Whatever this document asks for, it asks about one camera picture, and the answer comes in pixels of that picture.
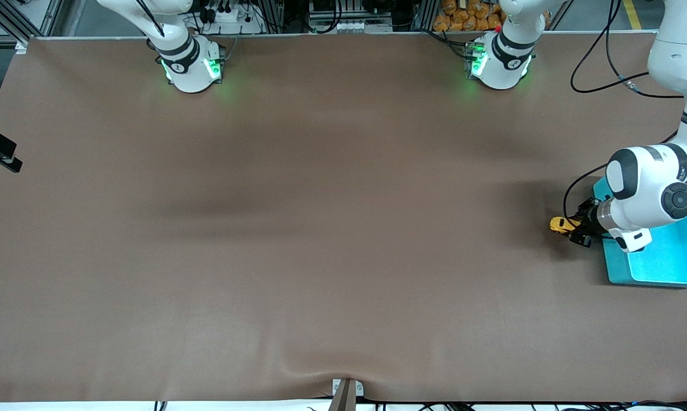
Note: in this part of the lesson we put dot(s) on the orange snack packets pile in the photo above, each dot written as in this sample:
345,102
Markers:
455,17

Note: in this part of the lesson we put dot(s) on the white mat corner clamp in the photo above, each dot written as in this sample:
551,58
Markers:
20,48

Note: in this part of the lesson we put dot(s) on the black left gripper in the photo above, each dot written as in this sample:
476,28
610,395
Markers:
588,219

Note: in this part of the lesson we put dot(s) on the teal plastic storage box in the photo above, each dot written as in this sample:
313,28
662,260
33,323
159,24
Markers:
663,268

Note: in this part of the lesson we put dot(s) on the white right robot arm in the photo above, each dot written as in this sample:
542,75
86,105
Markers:
189,68

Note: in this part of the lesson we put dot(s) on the grey metal mount bracket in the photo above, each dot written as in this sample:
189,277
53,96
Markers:
347,397

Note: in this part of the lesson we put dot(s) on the white power strip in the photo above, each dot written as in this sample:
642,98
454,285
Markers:
229,20

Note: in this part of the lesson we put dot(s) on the brown table mat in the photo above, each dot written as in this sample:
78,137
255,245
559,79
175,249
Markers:
343,257

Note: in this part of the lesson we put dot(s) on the yellow beetle toy car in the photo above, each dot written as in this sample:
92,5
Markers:
560,225

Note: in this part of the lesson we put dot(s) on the white connector strip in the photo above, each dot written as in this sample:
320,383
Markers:
349,26

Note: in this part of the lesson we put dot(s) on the aluminium frame strut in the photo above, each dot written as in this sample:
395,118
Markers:
52,17

